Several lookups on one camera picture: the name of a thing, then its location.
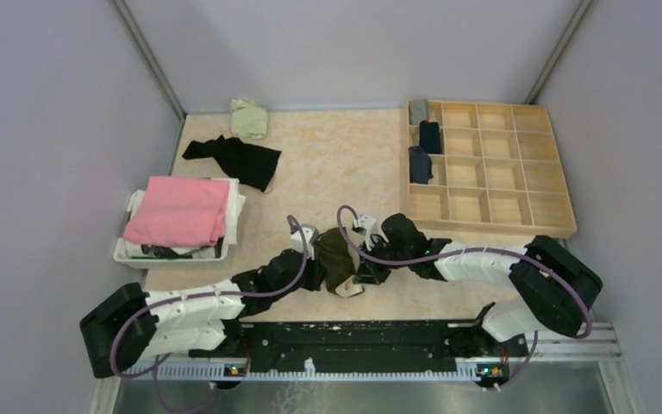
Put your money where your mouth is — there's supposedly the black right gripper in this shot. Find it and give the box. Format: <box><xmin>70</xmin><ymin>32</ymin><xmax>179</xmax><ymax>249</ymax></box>
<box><xmin>354</xmin><ymin>235</ymin><xmax>412</xmax><ymax>285</ymax></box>

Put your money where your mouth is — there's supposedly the dark green underwear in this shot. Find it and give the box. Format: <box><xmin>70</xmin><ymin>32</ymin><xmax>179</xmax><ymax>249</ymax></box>
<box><xmin>313</xmin><ymin>228</ymin><xmax>365</xmax><ymax>298</ymax></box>

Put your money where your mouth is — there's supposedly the navy underwear cream waistband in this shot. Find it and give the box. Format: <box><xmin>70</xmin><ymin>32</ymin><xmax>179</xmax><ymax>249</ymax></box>
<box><xmin>408</xmin><ymin>146</ymin><xmax>434</xmax><ymax>185</ymax></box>

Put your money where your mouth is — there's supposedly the navy orange underwear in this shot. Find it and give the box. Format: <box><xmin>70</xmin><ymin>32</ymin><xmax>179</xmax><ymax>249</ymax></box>
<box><xmin>419</xmin><ymin>120</ymin><xmax>443</xmax><ymax>154</ymax></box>

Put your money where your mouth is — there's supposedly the grey underwear white waistband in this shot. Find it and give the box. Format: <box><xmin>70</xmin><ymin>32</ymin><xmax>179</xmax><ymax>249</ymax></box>
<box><xmin>408</xmin><ymin>98</ymin><xmax>431</xmax><ymax>126</ymax></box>

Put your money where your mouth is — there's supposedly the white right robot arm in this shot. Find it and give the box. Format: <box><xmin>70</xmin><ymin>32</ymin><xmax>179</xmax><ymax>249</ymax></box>
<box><xmin>352</xmin><ymin>213</ymin><xmax>603</xmax><ymax>355</ymax></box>

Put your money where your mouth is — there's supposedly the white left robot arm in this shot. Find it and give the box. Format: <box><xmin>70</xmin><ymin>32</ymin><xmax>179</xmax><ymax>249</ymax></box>
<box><xmin>79</xmin><ymin>249</ymin><xmax>328</xmax><ymax>379</ymax></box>

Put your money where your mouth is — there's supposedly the black underwear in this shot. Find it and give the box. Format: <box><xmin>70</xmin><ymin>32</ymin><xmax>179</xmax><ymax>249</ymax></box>
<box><xmin>182</xmin><ymin>135</ymin><xmax>282</xmax><ymax>192</ymax></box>

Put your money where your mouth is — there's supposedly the light green underwear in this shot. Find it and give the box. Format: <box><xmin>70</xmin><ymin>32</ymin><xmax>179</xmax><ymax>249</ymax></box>
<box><xmin>230</xmin><ymin>97</ymin><xmax>269</xmax><ymax>140</ymax></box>

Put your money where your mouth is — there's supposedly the white folded cloth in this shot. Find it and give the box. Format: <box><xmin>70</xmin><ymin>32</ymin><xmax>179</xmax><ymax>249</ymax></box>
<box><xmin>121</xmin><ymin>178</ymin><xmax>240</xmax><ymax>259</ymax></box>

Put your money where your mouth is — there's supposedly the wooden compartment tray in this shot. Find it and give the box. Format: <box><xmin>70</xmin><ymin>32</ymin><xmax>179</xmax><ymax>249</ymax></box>
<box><xmin>402</xmin><ymin>99</ymin><xmax>578</xmax><ymax>238</ymax></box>

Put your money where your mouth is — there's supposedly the pink folded cloth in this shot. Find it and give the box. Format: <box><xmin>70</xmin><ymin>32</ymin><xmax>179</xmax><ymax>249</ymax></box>
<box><xmin>123</xmin><ymin>176</ymin><xmax>230</xmax><ymax>248</ymax></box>

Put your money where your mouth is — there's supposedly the white perforated plastic basket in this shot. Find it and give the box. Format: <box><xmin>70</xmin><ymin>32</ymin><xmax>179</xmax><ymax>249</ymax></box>
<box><xmin>113</xmin><ymin>190</ymin><xmax>247</xmax><ymax>270</ymax></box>

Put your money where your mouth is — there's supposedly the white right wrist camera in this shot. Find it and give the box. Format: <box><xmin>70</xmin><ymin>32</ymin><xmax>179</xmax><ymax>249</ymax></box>
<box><xmin>352</xmin><ymin>215</ymin><xmax>385</xmax><ymax>253</ymax></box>

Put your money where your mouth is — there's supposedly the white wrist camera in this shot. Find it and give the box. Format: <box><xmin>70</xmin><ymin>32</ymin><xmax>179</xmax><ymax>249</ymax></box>
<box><xmin>352</xmin><ymin>215</ymin><xmax>385</xmax><ymax>253</ymax></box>
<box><xmin>290</xmin><ymin>224</ymin><xmax>319</xmax><ymax>260</ymax></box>

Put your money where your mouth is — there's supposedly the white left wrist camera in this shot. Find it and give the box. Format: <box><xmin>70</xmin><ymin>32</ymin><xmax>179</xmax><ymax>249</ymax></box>
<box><xmin>290</xmin><ymin>224</ymin><xmax>319</xmax><ymax>260</ymax></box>

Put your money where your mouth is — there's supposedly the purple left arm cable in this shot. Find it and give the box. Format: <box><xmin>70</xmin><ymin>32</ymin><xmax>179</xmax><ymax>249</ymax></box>
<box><xmin>108</xmin><ymin>214</ymin><xmax>310</xmax><ymax>414</ymax></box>

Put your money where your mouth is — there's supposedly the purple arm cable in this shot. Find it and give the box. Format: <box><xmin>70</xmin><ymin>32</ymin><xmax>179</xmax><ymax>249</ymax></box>
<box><xmin>108</xmin><ymin>214</ymin><xmax>310</xmax><ymax>414</ymax></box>
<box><xmin>336</xmin><ymin>205</ymin><xmax>594</xmax><ymax>392</ymax></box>

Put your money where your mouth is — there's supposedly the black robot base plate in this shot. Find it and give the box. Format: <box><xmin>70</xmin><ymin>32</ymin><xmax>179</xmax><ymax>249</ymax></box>
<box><xmin>188</xmin><ymin>320</ymin><xmax>528</xmax><ymax>373</ymax></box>

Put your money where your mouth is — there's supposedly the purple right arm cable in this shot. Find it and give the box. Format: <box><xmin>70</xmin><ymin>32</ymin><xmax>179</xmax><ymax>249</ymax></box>
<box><xmin>336</xmin><ymin>205</ymin><xmax>594</xmax><ymax>392</ymax></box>

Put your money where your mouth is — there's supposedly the aluminium frame rail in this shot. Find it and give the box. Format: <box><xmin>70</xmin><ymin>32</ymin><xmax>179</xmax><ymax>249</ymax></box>
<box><xmin>124</xmin><ymin>320</ymin><xmax>643</xmax><ymax>413</ymax></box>

